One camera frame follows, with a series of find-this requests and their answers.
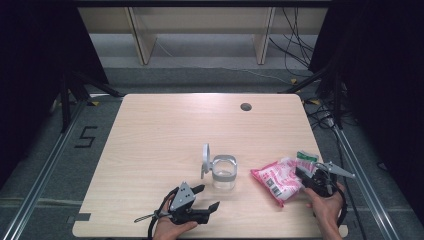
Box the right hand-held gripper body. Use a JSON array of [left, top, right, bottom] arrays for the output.
[[301, 161, 356, 198]]

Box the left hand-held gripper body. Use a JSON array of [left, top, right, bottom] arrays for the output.
[[168, 181, 211, 225]]

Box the pink plastic bag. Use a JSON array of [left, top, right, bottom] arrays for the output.
[[250, 150, 321, 208]]

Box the clear jar with white lid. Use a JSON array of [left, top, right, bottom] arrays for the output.
[[200, 143, 239, 192]]

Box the person's right hand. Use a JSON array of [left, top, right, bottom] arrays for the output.
[[303, 183, 346, 234]]

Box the person's left hand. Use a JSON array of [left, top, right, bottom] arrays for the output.
[[152, 196, 199, 240]]

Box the black metal stand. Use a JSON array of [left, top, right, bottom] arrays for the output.
[[59, 70, 125, 134], [279, 62, 345, 130]]

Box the dark curtain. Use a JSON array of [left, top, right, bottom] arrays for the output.
[[309, 0, 424, 221], [0, 0, 109, 189]]

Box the light wooden shelf unit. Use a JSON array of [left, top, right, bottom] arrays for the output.
[[77, 6, 329, 66]]

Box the aluminium floor rail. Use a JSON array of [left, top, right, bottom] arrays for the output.
[[332, 125, 402, 240], [0, 99, 88, 240]]

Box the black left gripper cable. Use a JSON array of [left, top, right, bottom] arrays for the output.
[[147, 186, 180, 240]]

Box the black cable tie tail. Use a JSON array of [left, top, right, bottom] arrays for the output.
[[133, 211, 162, 224]]

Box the tangle of floor cables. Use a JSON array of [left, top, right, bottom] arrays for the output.
[[303, 98, 338, 132]]

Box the bundle of black cables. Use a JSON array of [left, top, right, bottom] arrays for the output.
[[267, 7, 316, 78]]

